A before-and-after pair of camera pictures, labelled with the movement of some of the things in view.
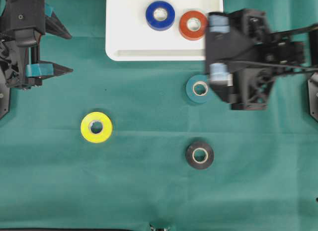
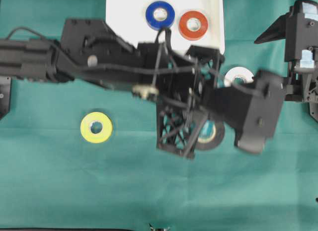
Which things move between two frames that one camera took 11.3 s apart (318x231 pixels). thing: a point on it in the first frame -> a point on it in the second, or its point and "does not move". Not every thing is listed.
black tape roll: [189, 153] -> [210, 135]
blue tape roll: [160, 25] does not move
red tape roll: [188, 34] does not move
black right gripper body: [21, 47] -> [181, 81]
